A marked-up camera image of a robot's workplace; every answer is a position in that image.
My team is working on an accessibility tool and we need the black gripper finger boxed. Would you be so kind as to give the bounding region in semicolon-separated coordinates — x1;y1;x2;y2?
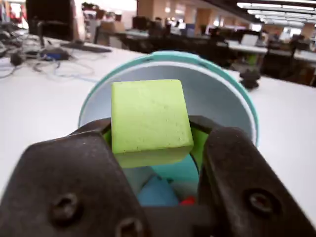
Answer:
189;115;316;237
0;118;152;237

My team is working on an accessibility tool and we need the red cube block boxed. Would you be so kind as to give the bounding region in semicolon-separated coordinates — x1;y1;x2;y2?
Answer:
179;196;197;207

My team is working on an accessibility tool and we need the green cube block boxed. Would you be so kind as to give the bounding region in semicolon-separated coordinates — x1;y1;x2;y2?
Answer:
110;79;195;169

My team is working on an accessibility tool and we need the teal whale-shaped trash bin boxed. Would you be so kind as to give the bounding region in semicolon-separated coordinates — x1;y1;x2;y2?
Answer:
78;50;259;208

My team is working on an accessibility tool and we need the blue cube block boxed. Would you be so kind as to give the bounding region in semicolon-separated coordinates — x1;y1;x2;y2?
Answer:
137;175;180;207

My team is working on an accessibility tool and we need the black spiky object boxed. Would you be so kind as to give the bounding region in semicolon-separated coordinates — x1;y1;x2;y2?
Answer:
239;68;262;91

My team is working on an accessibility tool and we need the blue and black device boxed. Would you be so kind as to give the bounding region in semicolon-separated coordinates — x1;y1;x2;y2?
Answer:
40;47;70;62

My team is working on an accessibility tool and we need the black power adapter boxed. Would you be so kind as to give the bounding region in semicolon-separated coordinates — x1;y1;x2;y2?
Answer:
9;51;25;67

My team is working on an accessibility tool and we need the brown cardboard box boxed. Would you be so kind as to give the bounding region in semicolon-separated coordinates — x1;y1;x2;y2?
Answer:
100;21;126;33

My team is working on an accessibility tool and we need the black computer monitor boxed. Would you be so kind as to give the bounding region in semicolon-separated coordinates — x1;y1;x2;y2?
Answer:
26;0;113;54

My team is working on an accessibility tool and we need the ceiling light strip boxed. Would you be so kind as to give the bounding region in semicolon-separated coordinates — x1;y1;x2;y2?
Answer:
236;1;316;11

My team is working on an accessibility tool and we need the blue network cable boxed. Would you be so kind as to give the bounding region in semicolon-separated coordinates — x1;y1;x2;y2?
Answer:
0;58;101;83

